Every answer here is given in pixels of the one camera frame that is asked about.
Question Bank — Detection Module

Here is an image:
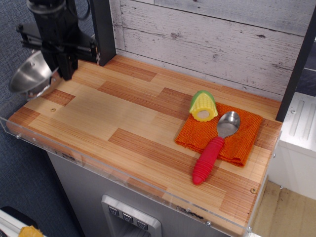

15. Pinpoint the black vertical post right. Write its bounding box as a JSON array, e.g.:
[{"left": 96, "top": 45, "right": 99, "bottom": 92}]
[{"left": 276, "top": 8, "right": 316, "bottom": 122}]

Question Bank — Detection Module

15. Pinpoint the yellow object at bottom left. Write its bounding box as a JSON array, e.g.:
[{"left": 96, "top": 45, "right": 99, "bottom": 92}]
[{"left": 18, "top": 226, "right": 44, "bottom": 237}]

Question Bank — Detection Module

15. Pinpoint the orange folded cloth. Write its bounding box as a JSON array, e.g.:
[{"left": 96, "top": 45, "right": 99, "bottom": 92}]
[{"left": 175, "top": 103, "right": 263, "bottom": 167}]

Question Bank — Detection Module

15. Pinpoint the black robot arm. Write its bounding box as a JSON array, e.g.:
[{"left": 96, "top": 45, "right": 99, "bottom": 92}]
[{"left": 16, "top": 0, "right": 97, "bottom": 80}]

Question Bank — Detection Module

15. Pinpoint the silver dispenser panel with buttons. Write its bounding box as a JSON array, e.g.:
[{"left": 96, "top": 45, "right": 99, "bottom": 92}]
[{"left": 101, "top": 195, "right": 162, "bottom": 237}]

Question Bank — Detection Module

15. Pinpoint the white plastic appliance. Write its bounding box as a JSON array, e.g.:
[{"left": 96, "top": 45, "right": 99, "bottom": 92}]
[{"left": 268, "top": 92, "right": 316, "bottom": 199}]

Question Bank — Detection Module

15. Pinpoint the red handled metal spoon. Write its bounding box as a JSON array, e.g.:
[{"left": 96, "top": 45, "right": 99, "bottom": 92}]
[{"left": 192, "top": 111, "right": 240, "bottom": 185}]

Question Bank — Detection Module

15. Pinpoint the yellow toy corn cob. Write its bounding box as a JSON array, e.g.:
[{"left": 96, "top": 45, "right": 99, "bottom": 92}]
[{"left": 189, "top": 90, "right": 218, "bottom": 122}]

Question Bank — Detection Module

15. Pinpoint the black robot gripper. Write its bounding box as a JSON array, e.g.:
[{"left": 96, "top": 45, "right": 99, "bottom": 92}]
[{"left": 16, "top": 4, "right": 98, "bottom": 80}]

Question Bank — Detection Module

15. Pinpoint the clear acrylic table guard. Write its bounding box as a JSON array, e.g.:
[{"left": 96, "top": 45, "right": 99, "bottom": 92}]
[{"left": 0, "top": 34, "right": 282, "bottom": 237}]

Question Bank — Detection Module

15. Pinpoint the grey cabinet front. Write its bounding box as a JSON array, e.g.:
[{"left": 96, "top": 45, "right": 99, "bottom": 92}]
[{"left": 48, "top": 153, "right": 225, "bottom": 237}]

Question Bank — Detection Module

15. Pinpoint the stainless steel colander bowl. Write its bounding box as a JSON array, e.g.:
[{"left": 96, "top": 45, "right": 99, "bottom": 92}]
[{"left": 8, "top": 51, "right": 63, "bottom": 101}]

